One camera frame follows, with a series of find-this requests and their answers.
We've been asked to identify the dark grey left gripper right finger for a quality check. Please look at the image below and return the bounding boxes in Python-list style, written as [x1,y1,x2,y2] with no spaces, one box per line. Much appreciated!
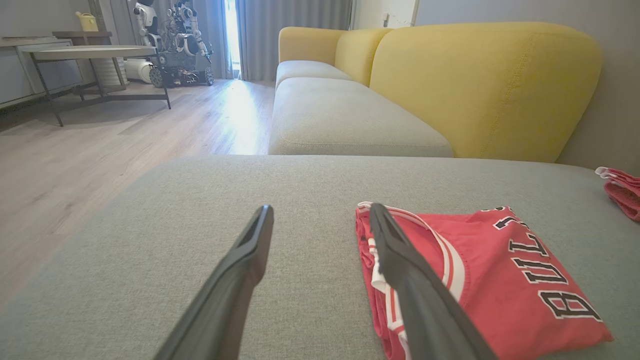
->
[368,202,499,360]

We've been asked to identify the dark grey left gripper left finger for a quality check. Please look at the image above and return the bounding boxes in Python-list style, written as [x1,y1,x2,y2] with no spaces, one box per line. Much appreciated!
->
[152,204,275,360]

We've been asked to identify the red bulls jersey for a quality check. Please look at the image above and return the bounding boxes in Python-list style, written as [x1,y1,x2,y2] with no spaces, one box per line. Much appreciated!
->
[356,201,615,360]

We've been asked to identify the red shorts with white stripe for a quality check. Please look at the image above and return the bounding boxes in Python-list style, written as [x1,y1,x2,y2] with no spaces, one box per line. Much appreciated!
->
[595,166,640,222]

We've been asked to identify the large grey sofa seat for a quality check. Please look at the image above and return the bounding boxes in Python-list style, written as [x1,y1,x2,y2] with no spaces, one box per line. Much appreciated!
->
[0,155,640,360]

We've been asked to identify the grey sofa back cushion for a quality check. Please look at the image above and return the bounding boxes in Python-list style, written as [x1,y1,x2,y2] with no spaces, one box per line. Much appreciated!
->
[268,76,454,158]

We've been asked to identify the large yellow sofa back cushion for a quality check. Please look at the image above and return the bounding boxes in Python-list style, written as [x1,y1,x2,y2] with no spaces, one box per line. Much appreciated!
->
[369,21,603,163]

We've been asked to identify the white round appliance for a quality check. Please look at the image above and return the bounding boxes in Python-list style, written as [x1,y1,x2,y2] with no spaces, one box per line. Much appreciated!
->
[124,58,154,84]

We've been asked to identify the grey sofa seat cushion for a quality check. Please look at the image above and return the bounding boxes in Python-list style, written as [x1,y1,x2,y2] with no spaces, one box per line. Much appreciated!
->
[275,60,353,91]

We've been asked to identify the white robot on wheeled base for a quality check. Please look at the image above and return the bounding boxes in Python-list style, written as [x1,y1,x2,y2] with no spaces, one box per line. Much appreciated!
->
[149,0,216,89]

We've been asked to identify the white ribbed heater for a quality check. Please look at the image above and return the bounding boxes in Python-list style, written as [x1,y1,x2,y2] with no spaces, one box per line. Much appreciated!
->
[92,57,129,94]

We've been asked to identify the round table with metal legs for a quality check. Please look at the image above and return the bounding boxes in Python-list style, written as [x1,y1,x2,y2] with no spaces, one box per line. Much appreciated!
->
[22,45,172,127]

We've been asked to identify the grey curtain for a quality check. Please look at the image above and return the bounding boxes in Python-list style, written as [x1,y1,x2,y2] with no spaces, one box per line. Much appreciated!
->
[110,0,353,83]

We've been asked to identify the white black humanoid robot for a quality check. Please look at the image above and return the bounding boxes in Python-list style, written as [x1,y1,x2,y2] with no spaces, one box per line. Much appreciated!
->
[132,0,162,51]

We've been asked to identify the brown wooden side stand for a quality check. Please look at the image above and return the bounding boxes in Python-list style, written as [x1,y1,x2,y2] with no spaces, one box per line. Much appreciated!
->
[52,31,126,95]

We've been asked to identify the yellow watering can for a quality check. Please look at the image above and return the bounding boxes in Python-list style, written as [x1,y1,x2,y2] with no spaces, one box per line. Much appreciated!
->
[75,11,100,33]

